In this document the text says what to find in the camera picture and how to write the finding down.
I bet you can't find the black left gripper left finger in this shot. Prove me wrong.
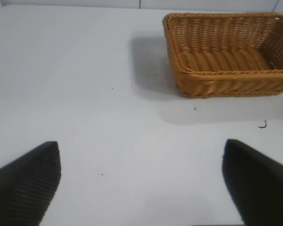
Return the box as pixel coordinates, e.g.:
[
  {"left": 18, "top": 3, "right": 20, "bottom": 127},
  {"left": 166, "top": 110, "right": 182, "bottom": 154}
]
[{"left": 0, "top": 141, "right": 61, "bottom": 226}]

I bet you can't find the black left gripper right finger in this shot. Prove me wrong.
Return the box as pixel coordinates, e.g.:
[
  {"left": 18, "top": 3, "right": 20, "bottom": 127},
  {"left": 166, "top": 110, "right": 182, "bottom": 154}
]
[{"left": 221, "top": 138, "right": 283, "bottom": 226}]

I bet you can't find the tan woven wicker basket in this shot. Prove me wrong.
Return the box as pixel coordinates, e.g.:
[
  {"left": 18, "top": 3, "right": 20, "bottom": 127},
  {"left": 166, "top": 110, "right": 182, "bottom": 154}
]
[{"left": 162, "top": 12, "right": 283, "bottom": 98}]

